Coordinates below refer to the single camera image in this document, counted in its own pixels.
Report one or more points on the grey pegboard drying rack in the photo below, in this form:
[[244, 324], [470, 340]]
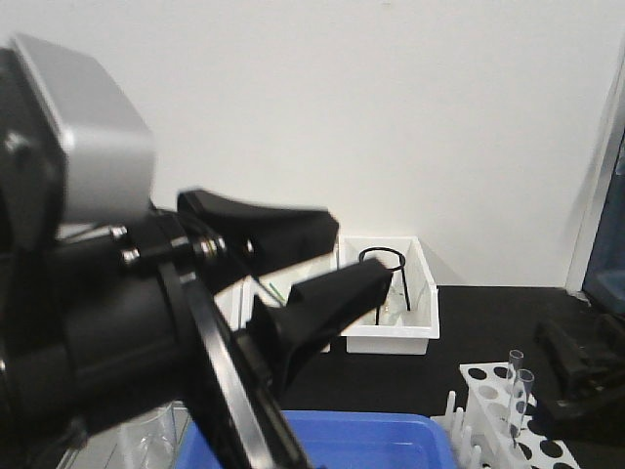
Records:
[[604, 279]]

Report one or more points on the right white storage bin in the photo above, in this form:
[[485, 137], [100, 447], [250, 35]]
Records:
[[412, 332]]

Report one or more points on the middle white storage bin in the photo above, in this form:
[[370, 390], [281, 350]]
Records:
[[236, 301]]

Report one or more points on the green yellow stirring sticks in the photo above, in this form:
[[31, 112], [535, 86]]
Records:
[[274, 293]]

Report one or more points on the blue plastic tray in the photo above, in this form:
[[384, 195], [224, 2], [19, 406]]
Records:
[[344, 439]]

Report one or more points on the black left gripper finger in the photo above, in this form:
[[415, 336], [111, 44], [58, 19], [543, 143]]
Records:
[[259, 240], [318, 310]]

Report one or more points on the black wire tripod stand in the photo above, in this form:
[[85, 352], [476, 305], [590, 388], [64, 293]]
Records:
[[398, 298]]

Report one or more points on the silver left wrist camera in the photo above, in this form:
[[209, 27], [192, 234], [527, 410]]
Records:
[[74, 150]]

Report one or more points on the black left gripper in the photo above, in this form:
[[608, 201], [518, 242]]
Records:
[[139, 328]]

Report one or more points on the clear glass test tube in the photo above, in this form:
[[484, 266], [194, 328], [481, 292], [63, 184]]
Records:
[[519, 397]]

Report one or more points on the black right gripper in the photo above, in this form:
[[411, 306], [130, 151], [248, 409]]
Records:
[[590, 373]]

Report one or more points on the clear test tube in rack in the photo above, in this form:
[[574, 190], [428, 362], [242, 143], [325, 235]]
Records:
[[515, 360]]

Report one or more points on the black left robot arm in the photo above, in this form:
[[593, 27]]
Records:
[[30, 344]]

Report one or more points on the clear glass beaker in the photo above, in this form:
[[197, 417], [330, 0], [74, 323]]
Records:
[[149, 440]]

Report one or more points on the white test tube rack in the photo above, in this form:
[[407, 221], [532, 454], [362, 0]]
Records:
[[479, 431]]

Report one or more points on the white storage bin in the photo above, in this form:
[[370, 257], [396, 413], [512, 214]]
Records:
[[236, 301], [412, 332]]

